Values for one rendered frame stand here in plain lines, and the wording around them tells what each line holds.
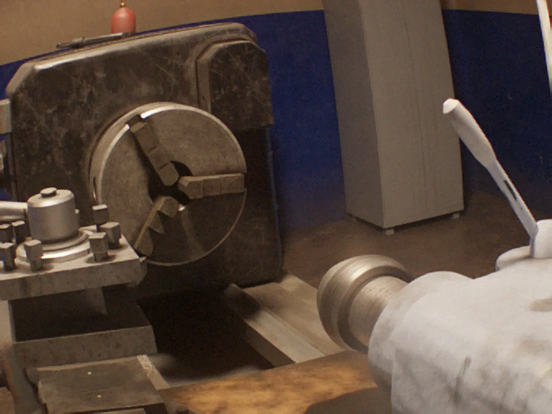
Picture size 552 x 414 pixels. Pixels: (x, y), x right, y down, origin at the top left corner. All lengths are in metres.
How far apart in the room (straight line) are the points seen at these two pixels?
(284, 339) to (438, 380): 0.89
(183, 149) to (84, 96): 0.26
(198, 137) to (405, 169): 3.68
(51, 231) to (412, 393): 0.44
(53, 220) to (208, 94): 0.72
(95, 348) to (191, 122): 0.60
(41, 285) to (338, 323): 0.29
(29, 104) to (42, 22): 3.32
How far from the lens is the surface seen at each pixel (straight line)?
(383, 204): 4.95
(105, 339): 0.82
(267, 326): 1.44
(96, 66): 1.51
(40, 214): 0.84
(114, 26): 1.96
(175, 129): 1.34
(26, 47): 4.79
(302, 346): 1.32
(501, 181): 0.58
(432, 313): 0.53
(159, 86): 1.54
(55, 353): 0.82
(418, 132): 5.00
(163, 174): 1.30
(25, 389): 1.66
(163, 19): 4.93
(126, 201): 1.33
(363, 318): 0.70
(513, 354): 0.45
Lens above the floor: 1.35
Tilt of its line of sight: 13 degrees down
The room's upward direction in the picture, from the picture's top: 6 degrees counter-clockwise
